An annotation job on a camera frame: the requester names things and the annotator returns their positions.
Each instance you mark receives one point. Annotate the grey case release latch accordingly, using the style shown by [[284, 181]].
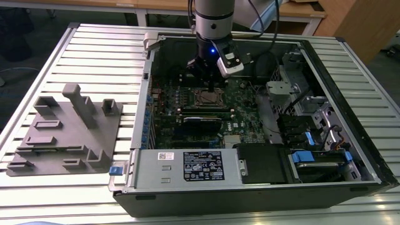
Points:
[[149, 39]]

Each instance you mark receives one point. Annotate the silver topped CPU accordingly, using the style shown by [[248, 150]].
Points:
[[206, 98]]

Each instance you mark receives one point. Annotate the wooden cabinet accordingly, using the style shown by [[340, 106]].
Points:
[[368, 23]]

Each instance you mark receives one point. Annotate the silver chipset heat sink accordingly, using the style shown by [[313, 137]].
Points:
[[232, 139]]

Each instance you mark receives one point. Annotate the perforated metal drive cage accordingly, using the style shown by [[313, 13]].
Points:
[[290, 72]]

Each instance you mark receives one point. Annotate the blue plastic clip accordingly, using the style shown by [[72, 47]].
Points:
[[308, 138]]

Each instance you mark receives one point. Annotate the green motherboard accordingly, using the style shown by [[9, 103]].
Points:
[[246, 122]]

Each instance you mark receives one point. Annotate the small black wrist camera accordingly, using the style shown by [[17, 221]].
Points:
[[190, 65]]

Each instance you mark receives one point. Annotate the CPU socket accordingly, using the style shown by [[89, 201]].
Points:
[[209, 107]]

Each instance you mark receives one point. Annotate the silver power supply unit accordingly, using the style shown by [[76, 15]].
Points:
[[149, 173]]

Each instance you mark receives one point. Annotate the hard disk in blue carrier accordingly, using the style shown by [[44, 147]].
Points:
[[301, 156]]

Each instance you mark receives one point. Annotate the black graphics card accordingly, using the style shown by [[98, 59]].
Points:
[[200, 127]]

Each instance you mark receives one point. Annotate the black PC case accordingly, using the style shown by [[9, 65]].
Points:
[[218, 204]]

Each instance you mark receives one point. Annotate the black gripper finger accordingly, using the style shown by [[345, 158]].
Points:
[[213, 86], [209, 86]]

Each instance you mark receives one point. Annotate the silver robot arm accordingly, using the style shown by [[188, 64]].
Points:
[[213, 16]]

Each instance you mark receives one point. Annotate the grey parts rack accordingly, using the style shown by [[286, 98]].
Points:
[[62, 140]]

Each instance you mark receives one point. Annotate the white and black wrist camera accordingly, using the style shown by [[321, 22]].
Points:
[[230, 65]]

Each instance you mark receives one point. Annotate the blue case latch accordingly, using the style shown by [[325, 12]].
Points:
[[116, 170]]

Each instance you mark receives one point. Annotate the wooden desk white frame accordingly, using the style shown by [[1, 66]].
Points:
[[77, 2], [300, 12]]

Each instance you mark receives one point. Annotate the grey metal bracket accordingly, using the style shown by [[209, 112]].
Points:
[[277, 90]]

